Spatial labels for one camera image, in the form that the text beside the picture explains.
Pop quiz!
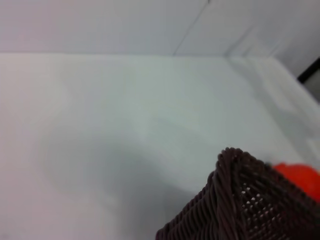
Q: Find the red tomato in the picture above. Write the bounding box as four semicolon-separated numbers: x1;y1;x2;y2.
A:
271;162;320;201

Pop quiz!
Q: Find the dark brown woven basket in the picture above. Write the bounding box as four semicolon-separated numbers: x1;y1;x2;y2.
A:
155;146;320;240

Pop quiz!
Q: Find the black frame bar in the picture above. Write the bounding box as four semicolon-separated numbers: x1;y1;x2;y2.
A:
296;56;320;85

